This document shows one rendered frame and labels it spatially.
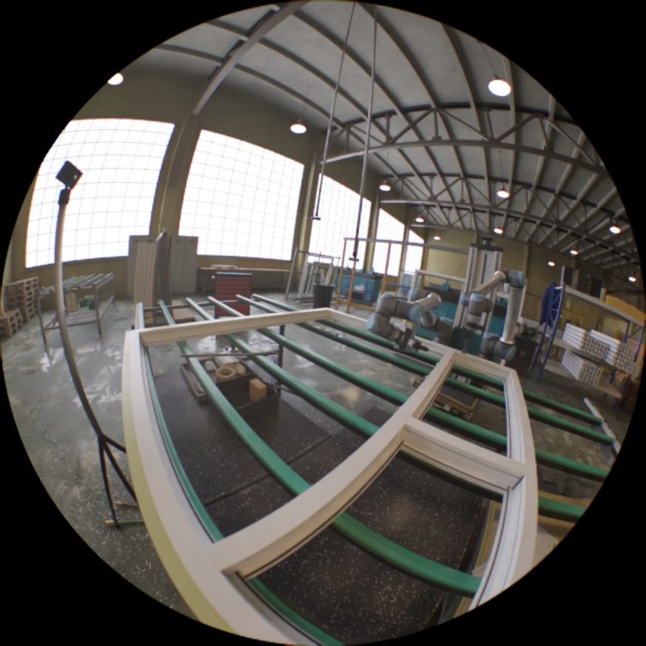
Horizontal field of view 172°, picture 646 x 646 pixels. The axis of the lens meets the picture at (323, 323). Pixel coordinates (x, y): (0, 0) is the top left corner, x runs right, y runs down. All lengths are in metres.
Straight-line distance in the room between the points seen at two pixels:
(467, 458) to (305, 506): 0.40
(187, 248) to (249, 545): 7.41
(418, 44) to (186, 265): 9.91
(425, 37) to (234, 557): 8.33
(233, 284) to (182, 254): 3.64
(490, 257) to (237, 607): 2.44
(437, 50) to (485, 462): 8.39
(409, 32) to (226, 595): 8.26
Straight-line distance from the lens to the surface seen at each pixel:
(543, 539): 1.06
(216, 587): 0.37
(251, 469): 0.85
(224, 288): 4.15
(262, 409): 1.03
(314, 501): 0.40
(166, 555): 0.40
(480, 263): 2.31
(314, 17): 7.89
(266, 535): 0.37
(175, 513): 0.41
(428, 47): 8.22
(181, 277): 7.49
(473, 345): 2.23
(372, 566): 0.74
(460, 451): 0.60
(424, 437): 0.60
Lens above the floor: 1.29
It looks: 15 degrees down
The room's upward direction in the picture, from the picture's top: 7 degrees clockwise
